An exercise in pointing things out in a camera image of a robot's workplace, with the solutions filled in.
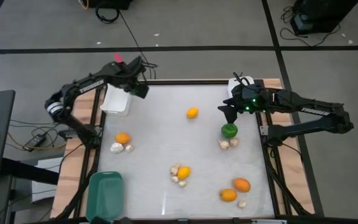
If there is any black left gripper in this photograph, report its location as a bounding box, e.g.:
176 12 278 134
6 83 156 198
110 62 150 100

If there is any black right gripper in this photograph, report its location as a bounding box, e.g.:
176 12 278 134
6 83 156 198
217 83 272 124

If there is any yellow lemon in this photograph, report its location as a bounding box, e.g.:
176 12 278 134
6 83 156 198
186 106 200 119
177 166 192 180

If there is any orange fruit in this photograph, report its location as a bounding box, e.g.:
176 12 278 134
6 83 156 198
114 132 132 145
232 177 252 193
219 188 238 203

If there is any large white garlic bulb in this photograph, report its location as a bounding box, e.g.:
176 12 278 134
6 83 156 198
109 142 124 154

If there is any white plastic basket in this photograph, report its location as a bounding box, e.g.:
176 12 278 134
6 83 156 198
227 76 255 97
99 83 133 118

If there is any wooden table board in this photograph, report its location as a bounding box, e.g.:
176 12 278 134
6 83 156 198
50 78 316 218

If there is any black floor equipment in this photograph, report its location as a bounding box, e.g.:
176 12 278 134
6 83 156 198
87 0 134 10

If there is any teal plastic basket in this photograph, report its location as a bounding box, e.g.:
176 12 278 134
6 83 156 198
85 170 124 222

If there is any black power adapter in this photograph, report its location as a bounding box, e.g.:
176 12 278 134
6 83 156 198
22 133 47 152

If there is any black equipment case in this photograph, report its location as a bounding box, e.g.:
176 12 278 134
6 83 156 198
290 0 358 35

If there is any black desk leg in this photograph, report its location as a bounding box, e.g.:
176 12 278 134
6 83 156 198
0 157 60 186

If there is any white board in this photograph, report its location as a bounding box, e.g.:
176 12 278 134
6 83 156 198
30 157 64 203

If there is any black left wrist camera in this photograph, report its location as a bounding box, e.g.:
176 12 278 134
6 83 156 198
128 55 145 75

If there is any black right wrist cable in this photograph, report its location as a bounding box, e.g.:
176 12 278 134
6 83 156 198
233 72 252 87

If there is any black aluminium table frame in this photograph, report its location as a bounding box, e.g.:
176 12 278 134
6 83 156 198
54 79 315 223

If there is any long black floor cable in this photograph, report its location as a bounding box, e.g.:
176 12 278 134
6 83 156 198
118 11 158 80

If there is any coiled black cable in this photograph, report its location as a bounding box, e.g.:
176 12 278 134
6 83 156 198
94 2 121 25

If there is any yellow floor cable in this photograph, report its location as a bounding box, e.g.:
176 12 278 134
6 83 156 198
7 132 67 151

